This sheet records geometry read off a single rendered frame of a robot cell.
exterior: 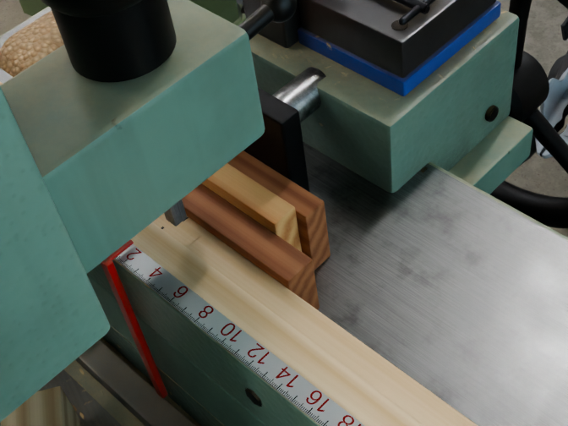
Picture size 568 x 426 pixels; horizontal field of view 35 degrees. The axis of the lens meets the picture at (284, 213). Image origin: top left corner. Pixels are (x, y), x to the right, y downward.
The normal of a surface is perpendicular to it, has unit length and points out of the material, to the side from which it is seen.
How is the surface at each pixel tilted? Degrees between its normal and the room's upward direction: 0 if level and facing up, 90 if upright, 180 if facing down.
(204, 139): 90
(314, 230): 90
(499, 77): 90
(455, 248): 0
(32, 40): 13
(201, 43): 0
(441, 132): 90
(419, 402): 0
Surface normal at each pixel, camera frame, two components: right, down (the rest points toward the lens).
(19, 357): 0.71, 0.47
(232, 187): -0.11, -0.65
